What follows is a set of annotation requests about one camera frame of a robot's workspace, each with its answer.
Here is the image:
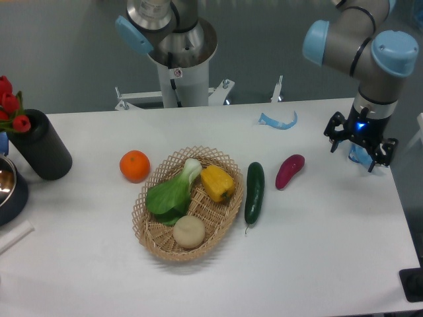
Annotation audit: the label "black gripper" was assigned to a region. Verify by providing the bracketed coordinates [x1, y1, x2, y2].
[324, 106, 399, 172]

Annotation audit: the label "yellow bell pepper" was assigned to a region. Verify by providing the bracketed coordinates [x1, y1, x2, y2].
[200, 165, 235, 203]

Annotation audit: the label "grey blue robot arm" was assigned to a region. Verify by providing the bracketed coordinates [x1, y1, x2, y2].
[115, 1, 419, 166]

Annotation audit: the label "woven wicker basket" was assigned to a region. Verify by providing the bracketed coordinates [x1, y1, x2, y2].
[132, 146, 244, 262]

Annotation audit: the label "white object at right edge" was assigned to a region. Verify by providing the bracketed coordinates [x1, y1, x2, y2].
[406, 113, 423, 151]

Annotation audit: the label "purple sweet potato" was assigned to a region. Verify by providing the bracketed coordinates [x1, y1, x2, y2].
[275, 154, 305, 190]

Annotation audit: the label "blue tape strip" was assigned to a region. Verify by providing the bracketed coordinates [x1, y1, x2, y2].
[257, 112, 298, 130]

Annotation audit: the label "dark green cucumber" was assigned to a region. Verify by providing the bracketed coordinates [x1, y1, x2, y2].
[244, 162, 265, 233]

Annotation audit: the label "black device at corner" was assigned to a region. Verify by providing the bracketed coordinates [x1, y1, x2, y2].
[399, 267, 422, 302]

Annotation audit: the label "green bok choy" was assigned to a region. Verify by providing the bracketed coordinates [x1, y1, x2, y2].
[145, 158, 202, 226]

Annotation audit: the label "orange fruit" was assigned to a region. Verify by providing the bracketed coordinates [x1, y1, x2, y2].
[120, 150, 151, 184]

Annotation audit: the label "black cylindrical vase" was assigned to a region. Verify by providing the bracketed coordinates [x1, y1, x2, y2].
[7, 109, 73, 180]

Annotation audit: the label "dark metal bowl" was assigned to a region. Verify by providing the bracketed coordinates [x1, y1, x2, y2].
[0, 155, 29, 226]

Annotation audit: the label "red artificial tulips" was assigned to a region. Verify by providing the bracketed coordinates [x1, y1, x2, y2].
[1, 75, 31, 133]

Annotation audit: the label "blue object at left edge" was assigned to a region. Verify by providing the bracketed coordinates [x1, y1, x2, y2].
[0, 132, 9, 156]

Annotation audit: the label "white paper strip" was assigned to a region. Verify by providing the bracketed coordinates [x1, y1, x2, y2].
[0, 221, 34, 254]

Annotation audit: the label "white metal base frame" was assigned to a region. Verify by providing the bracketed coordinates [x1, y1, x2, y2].
[114, 75, 284, 111]

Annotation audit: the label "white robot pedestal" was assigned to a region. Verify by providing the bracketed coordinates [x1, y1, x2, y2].
[148, 52, 212, 108]

